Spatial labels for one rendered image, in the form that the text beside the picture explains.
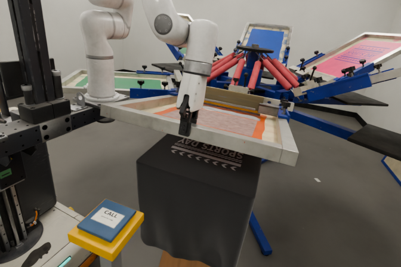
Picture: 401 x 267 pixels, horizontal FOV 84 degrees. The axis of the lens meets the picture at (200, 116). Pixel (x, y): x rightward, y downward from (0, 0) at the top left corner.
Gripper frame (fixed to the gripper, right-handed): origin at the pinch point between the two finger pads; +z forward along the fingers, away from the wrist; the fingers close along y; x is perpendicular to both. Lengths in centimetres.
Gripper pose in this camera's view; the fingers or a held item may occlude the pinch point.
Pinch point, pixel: (187, 126)
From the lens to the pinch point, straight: 63.5
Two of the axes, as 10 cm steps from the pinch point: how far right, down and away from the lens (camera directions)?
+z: -1.7, 9.6, 2.1
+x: 9.4, 2.3, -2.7
